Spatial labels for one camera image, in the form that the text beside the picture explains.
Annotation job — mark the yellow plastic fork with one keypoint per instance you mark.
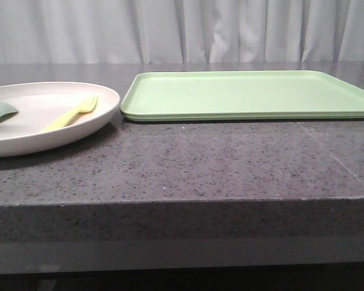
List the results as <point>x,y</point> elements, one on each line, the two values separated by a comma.
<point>85,106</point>

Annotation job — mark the cream round plate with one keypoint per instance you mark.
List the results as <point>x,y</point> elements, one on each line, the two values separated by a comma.
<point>40,103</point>

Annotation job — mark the light green plastic tray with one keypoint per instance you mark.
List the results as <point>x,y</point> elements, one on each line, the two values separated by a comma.
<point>241,95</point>

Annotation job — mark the white pleated curtain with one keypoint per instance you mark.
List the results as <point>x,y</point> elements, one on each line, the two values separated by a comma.
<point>151,32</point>

